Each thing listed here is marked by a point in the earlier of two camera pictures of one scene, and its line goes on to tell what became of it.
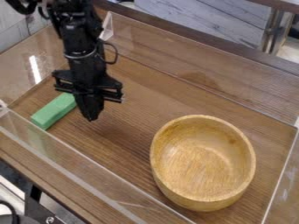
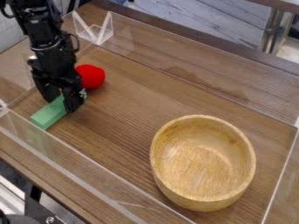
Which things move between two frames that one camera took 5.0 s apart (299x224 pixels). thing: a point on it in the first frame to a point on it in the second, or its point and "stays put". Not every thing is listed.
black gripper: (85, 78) to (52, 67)
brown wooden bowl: (201, 160) stays put
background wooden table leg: (276, 31) stays put
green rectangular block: (53, 110) stays put
